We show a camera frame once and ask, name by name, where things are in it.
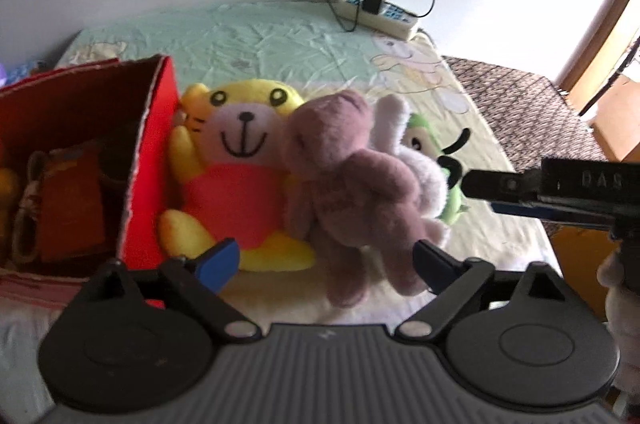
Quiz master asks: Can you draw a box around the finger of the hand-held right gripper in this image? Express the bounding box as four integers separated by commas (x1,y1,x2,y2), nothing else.
490,200,615,226
462,169,543,205

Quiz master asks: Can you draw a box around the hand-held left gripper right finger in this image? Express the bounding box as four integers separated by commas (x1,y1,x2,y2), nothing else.
395,240,568,341

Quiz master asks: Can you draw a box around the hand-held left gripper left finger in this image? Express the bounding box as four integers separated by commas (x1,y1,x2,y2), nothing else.
82,239,261,344

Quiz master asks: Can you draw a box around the green plush toy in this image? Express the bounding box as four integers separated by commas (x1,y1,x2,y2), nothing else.
404,113,473,226

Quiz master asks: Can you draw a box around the yellow tiger plush toy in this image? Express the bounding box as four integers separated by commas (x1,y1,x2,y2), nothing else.
160,79,318,273

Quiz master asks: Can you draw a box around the red cardboard box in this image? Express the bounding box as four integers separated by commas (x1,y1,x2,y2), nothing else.
0,54,182,280

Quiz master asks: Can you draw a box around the purple bear plush toy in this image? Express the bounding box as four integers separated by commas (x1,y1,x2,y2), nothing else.
279,89,451,311

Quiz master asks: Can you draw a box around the person's right hand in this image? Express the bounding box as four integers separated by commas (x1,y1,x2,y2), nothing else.
597,249,640,347

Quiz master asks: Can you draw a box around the light wooden cabinet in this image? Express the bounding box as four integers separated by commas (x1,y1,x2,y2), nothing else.
592,75,640,163

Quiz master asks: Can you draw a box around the white bear plush toy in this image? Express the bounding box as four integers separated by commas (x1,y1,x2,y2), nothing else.
372,94,451,250

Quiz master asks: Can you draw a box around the brown patterned mattress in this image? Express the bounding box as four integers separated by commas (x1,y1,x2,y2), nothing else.
442,55,610,237

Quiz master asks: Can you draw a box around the white fleece blanket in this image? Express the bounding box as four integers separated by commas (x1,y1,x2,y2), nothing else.
0,261,438,424

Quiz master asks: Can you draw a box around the black stand pole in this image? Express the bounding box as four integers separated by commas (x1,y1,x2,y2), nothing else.
580,36,640,116

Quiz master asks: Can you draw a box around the orange booklet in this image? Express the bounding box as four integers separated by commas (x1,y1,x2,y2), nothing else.
39,144,107,263

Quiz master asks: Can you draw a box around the pink striped cloth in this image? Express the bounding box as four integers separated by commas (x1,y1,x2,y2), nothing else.
0,265,103,311

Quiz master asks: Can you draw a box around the pale green printed bedsheet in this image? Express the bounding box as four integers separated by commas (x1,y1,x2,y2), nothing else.
52,0,557,322

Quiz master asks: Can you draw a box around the wooden door frame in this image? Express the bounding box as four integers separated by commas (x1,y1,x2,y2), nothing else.
559,0,640,107

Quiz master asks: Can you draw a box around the beige rope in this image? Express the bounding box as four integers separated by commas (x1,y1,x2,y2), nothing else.
12,150,52,266

